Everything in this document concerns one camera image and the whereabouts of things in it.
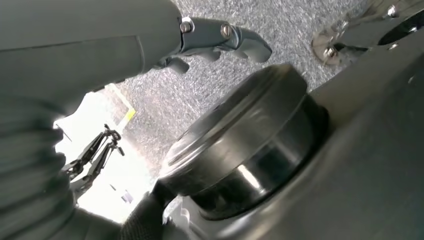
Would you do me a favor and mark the yellow floor tape square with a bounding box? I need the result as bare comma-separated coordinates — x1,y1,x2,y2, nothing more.
105,83,137,132

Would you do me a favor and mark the black folding tripod stand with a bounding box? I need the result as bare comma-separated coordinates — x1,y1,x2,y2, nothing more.
61,124,126,194

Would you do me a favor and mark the grey robot leg shell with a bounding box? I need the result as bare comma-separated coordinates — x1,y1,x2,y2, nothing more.
178,33,424,240

